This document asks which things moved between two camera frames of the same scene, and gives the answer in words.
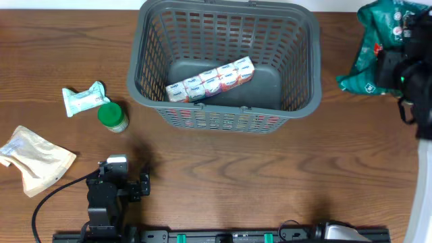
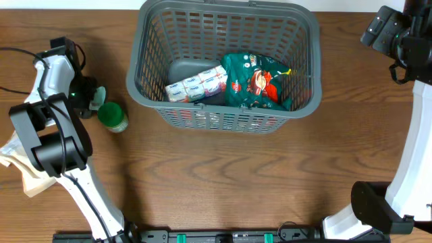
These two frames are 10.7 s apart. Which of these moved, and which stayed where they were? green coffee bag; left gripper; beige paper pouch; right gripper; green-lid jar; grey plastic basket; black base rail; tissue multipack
Moved: left gripper; right gripper; green coffee bag
Stayed: beige paper pouch; tissue multipack; black base rail; grey plastic basket; green-lid jar
